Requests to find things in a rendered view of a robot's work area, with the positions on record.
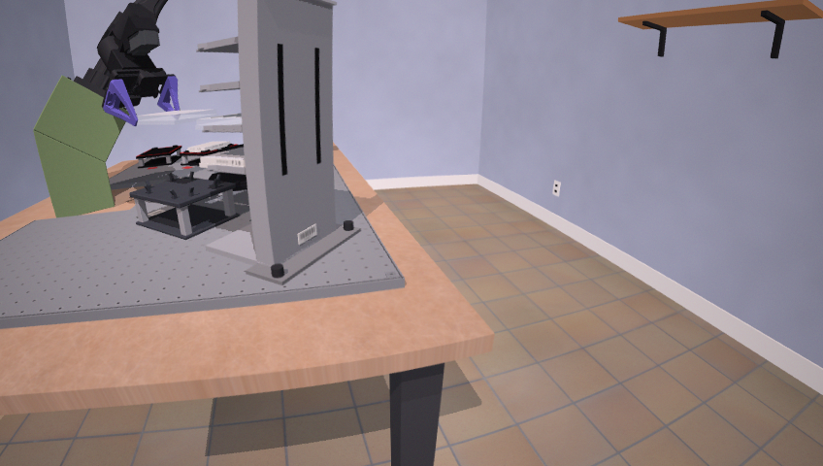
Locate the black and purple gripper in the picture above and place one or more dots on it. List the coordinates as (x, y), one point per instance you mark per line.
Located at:
(133, 82)

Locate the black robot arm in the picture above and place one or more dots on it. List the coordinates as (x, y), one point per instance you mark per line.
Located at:
(139, 35)

